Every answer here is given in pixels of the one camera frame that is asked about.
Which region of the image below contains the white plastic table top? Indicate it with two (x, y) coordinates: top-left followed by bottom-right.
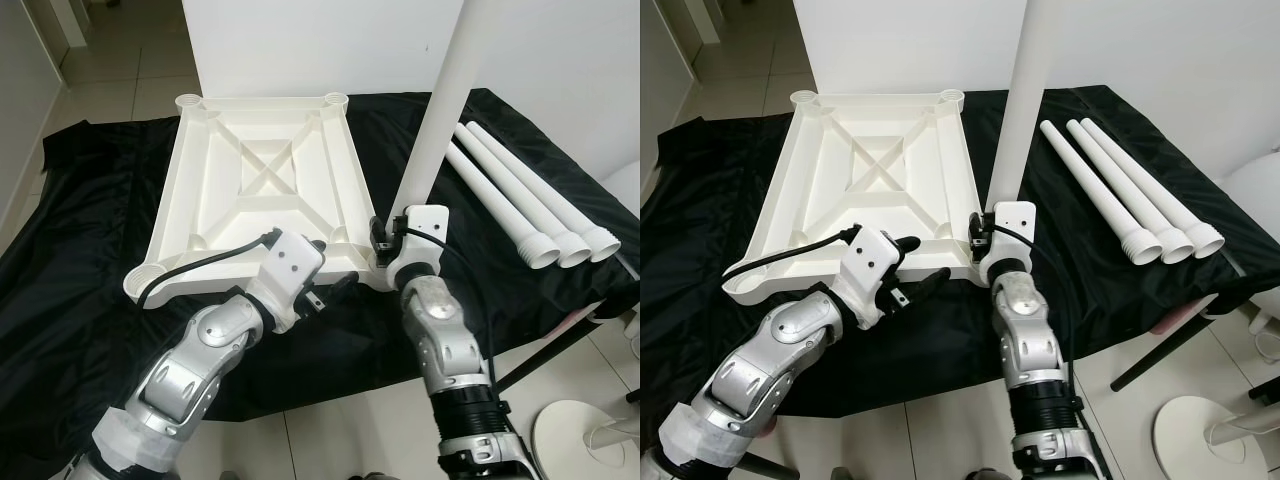
(722, 88), (986, 306)
(123, 91), (393, 307)

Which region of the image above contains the black cloth table cover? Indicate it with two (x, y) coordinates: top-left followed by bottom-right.
(0, 88), (641, 426)
(640, 85), (1280, 421)

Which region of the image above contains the black metal table leg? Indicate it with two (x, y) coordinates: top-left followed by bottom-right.
(740, 452), (801, 480)
(497, 318), (606, 393)
(1110, 318), (1216, 393)

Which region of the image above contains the white round stand base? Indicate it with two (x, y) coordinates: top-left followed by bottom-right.
(530, 398), (641, 480)
(1152, 395), (1280, 480)

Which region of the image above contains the white round chair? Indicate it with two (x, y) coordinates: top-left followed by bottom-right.
(1222, 150), (1280, 233)

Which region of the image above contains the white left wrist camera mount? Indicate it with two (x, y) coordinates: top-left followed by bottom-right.
(245, 228), (326, 333)
(845, 225), (906, 331)

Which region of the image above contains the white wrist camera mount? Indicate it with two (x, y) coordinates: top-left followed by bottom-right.
(385, 203), (453, 276)
(845, 225), (906, 331)
(245, 228), (326, 333)
(978, 200), (1038, 273)

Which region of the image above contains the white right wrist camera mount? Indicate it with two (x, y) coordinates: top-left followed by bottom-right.
(978, 200), (1038, 273)
(385, 203), (453, 276)

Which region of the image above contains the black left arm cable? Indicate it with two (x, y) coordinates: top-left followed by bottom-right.
(735, 225), (866, 281)
(136, 228), (283, 309)

